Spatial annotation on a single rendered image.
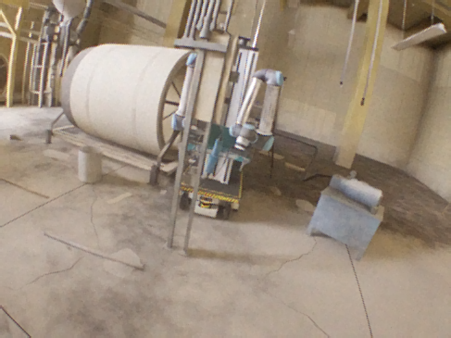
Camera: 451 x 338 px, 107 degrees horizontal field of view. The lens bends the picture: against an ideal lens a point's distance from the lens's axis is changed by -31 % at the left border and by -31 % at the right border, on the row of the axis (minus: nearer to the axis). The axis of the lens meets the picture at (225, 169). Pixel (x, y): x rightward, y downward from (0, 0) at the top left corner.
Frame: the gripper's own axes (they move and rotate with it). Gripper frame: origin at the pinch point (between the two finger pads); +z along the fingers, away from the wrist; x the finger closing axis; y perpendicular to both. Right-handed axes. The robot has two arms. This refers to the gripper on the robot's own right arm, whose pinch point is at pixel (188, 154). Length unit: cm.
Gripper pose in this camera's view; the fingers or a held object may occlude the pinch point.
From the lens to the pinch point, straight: 185.5
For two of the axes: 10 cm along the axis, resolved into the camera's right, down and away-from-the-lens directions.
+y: -1.0, 0.6, 9.9
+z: -0.7, 10.0, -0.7
